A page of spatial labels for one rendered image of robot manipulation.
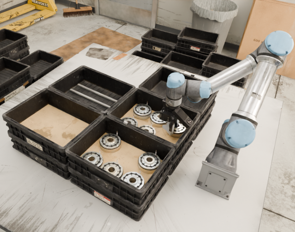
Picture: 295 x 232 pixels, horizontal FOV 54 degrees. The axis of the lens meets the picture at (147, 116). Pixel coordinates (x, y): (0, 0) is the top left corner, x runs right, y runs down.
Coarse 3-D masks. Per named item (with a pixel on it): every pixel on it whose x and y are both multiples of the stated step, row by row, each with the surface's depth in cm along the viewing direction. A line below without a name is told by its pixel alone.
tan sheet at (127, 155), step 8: (96, 144) 144; (128, 144) 145; (104, 152) 140; (112, 152) 140; (120, 152) 141; (128, 152) 141; (136, 152) 141; (144, 152) 142; (104, 160) 136; (112, 160) 136; (120, 160) 137; (128, 160) 137; (136, 160) 138; (160, 160) 139; (128, 168) 133; (136, 168) 134; (144, 176) 131; (144, 184) 127
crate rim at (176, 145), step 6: (144, 90) 164; (126, 96) 159; (156, 96) 161; (120, 102) 154; (114, 108) 152; (186, 108) 155; (108, 114) 146; (198, 114) 152; (120, 120) 143; (132, 126) 141; (192, 126) 145; (144, 132) 138; (186, 132) 140; (180, 138) 137; (174, 144) 134; (180, 144) 137
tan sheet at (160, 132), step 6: (132, 108) 167; (126, 114) 163; (132, 114) 163; (138, 120) 159; (144, 120) 160; (138, 126) 156; (156, 132) 153; (162, 132) 154; (162, 138) 150; (168, 138) 151; (174, 138) 151
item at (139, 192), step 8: (112, 120) 143; (80, 136) 133; (152, 136) 136; (72, 144) 129; (168, 144) 133; (72, 152) 125; (80, 160) 123; (168, 160) 129; (96, 168) 120; (160, 168) 122; (104, 176) 119; (112, 176) 117; (120, 184) 116; (128, 184) 115; (136, 192) 113; (144, 192) 114
